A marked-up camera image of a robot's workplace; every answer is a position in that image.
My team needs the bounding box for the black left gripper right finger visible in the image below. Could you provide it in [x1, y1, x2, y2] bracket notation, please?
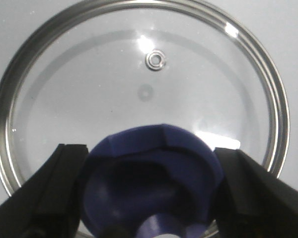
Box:
[213, 148, 298, 238]

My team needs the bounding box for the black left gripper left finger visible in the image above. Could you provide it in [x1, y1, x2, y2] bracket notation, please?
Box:
[0, 144, 88, 238]

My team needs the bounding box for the glass lid with blue knob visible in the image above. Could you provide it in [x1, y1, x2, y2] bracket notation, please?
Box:
[0, 0, 291, 238]

